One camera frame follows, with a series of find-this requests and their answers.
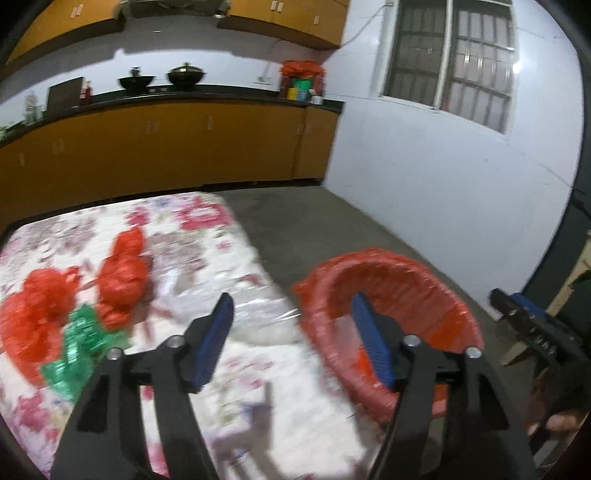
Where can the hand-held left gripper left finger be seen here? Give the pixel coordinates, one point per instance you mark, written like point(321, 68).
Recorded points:
point(211, 344)

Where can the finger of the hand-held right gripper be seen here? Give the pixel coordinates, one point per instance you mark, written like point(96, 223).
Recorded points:
point(510, 309)

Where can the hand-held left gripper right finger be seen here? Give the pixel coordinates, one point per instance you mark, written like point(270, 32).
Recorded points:
point(373, 344)

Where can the clear plastic bag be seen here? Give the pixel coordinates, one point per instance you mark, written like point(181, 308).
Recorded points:
point(344, 337)

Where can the orange plastic wastebasket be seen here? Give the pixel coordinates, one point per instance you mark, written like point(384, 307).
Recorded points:
point(341, 383)

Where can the red plastic bag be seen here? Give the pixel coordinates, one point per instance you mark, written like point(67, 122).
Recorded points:
point(32, 318)
point(122, 281)

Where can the green plastic bag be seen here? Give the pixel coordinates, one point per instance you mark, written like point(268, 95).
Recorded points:
point(78, 341)

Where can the person's right hand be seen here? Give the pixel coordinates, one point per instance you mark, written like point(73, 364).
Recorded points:
point(561, 422)

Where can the clear plastic sheet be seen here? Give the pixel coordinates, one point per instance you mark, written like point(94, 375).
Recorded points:
point(258, 318)

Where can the floral tablecloth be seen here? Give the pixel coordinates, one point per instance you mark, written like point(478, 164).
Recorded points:
point(46, 240)

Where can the wooden lower kitchen cabinets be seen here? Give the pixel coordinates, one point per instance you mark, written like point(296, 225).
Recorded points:
point(184, 143)

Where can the wooden kitchen cabinets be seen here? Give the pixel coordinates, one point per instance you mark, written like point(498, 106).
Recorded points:
point(184, 143)
point(295, 18)

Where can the small white container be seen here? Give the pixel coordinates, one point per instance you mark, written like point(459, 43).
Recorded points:
point(316, 99)

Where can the black kitchen countertop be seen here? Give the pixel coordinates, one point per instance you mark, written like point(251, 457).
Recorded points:
point(221, 92)

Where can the barred window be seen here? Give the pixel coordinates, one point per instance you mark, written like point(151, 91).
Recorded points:
point(452, 60)

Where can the green box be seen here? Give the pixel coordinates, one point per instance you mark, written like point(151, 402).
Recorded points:
point(303, 87)

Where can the dark red box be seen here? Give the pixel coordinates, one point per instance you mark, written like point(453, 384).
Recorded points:
point(284, 86)

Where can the black wok with lid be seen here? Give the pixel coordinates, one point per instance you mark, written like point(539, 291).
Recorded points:
point(184, 76)

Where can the red bottle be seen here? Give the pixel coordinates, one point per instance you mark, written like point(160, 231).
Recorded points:
point(85, 93)

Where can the red bag on boxes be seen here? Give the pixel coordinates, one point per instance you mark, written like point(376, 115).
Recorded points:
point(302, 69)

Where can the dark cutting board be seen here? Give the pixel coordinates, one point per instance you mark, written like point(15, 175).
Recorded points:
point(64, 92)

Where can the wooden upper kitchen cabinets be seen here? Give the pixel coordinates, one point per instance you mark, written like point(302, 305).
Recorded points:
point(295, 18)

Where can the steel range hood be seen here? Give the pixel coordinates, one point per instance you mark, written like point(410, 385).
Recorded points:
point(175, 7)

